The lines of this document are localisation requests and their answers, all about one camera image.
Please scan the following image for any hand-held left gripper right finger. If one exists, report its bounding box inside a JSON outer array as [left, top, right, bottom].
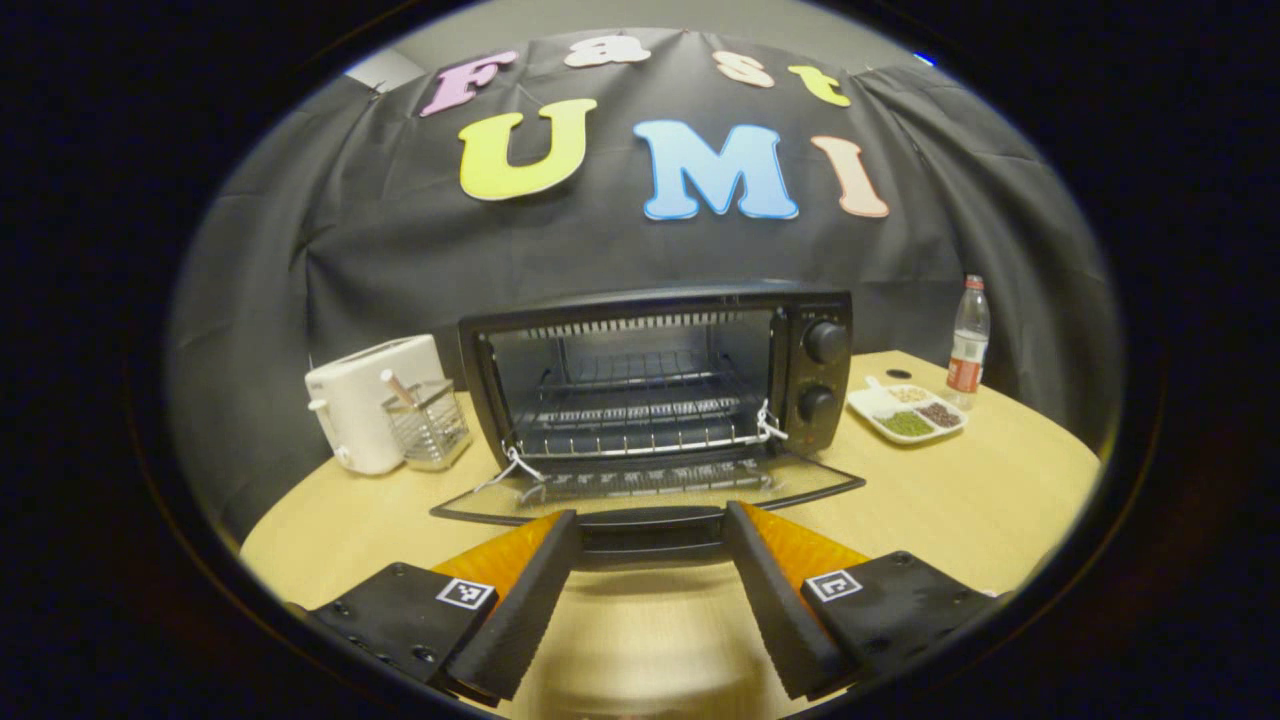
[[722, 502, 1001, 701]]

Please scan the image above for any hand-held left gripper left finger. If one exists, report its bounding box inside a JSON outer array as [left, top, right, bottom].
[[310, 510, 583, 706]]

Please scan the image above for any black electric oven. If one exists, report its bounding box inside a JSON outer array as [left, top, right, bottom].
[[430, 280, 867, 561]]

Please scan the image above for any metal mesh utensil holder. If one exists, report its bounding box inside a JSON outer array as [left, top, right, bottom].
[[381, 378, 473, 472]]

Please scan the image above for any white divided plate of beans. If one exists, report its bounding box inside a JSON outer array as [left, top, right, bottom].
[[846, 376, 969, 446]]

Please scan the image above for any white toaster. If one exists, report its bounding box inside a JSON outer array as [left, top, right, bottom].
[[304, 334, 446, 477]]

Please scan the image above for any clear red label plastic bottle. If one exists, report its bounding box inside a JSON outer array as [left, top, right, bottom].
[[945, 274, 992, 412]]

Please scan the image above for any black backdrop cloth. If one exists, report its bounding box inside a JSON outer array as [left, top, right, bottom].
[[165, 28, 1126, 546]]

